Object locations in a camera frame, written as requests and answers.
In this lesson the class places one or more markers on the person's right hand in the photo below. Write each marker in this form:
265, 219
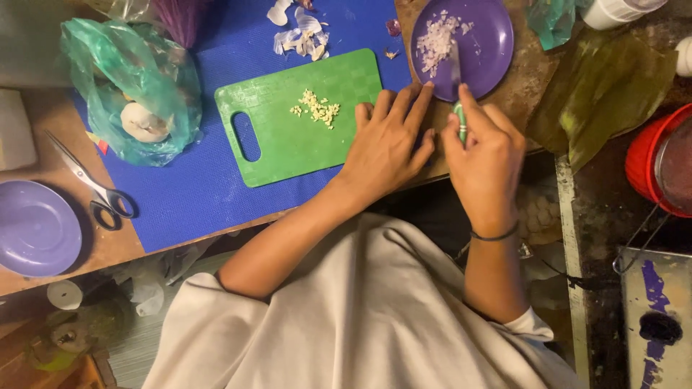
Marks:
486, 167

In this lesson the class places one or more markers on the person's left hand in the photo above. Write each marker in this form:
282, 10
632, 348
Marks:
381, 156

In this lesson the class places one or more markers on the black wristband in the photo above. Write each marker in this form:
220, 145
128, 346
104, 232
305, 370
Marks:
494, 236

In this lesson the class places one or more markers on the beige egg tray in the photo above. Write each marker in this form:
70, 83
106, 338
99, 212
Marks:
538, 216

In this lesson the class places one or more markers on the chopped garlic pile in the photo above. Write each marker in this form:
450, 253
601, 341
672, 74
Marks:
316, 108

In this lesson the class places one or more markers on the green plastic cutting board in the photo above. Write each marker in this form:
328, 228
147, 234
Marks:
281, 135

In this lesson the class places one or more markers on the small garlic peel scrap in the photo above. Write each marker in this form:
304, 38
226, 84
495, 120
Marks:
390, 53

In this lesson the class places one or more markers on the purple plastic plate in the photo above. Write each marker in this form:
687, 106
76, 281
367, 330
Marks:
486, 48

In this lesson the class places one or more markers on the chopped shallot pile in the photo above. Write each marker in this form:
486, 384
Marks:
437, 42

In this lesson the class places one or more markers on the purple shallot peel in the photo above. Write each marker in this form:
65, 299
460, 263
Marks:
393, 27

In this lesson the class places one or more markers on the green banana leaf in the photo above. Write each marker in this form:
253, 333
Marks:
600, 92

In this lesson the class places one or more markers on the pile of garlic peels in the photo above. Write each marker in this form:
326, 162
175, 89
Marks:
303, 32

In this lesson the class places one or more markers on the red plastic basket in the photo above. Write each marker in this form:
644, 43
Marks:
643, 156

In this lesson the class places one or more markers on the small green plastic bag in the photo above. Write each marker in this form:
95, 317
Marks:
551, 19

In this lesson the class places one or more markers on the person's beige shirt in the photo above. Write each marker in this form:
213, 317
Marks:
351, 324

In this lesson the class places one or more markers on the blue textured table mat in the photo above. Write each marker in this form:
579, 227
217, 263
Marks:
189, 189

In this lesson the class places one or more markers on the white plastic container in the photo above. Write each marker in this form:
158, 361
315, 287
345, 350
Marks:
616, 11

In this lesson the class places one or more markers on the white round object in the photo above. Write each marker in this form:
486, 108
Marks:
685, 57

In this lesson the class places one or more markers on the metal tin with purple paint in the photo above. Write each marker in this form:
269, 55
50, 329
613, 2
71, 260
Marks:
657, 319

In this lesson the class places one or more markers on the white garlic bulb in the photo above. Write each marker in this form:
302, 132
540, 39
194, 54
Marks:
141, 123

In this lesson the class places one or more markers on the purple plastic bag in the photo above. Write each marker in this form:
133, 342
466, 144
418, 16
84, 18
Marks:
181, 19

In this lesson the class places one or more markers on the large green plastic bag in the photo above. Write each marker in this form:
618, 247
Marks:
135, 81

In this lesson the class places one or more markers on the crumpled clear plastic wrappers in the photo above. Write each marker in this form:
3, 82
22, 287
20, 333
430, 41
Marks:
151, 281

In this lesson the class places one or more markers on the red yellow wrapper scrap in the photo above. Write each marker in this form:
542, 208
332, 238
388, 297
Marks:
97, 143

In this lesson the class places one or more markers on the clear plastic bag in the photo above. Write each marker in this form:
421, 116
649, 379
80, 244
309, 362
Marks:
124, 8

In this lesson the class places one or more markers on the purple plastic bowl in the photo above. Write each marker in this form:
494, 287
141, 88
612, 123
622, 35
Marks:
37, 228

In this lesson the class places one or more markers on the white box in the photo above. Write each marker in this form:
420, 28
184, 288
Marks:
15, 129

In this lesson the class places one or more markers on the white painted wooden post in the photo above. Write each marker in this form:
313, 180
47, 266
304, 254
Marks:
573, 270

